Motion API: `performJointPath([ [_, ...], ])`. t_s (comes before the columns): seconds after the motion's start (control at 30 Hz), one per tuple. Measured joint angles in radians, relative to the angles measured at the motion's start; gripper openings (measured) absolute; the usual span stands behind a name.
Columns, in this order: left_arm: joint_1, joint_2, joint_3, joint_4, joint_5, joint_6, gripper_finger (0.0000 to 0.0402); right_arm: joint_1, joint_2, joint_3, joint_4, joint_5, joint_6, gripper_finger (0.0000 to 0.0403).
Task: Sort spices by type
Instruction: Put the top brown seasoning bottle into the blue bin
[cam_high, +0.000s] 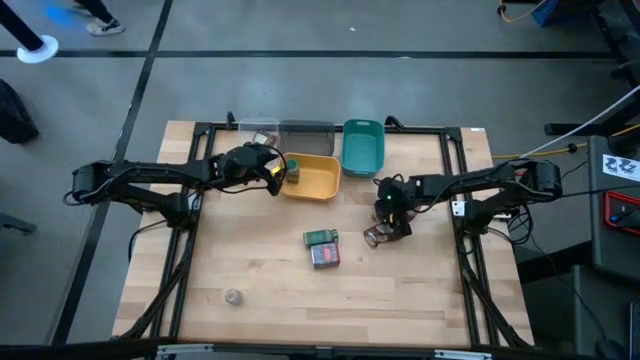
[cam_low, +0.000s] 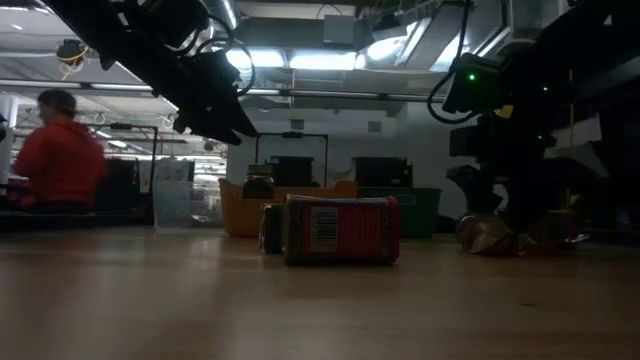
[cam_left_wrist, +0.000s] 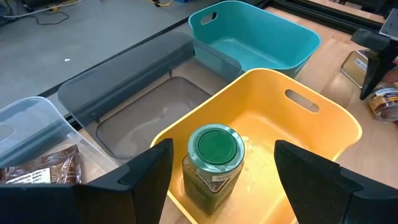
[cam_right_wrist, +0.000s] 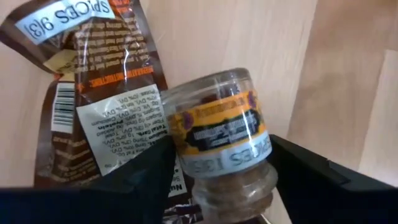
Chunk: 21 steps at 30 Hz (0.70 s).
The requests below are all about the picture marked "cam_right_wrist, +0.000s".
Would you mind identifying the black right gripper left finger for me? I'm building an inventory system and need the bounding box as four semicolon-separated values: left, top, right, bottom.
0;135;177;224

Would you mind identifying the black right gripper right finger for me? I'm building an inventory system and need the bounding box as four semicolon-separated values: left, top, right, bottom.
268;134;398;224

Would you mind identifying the brown spice packet marked 9 3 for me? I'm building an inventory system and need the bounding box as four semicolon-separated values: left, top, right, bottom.
0;0;205;224

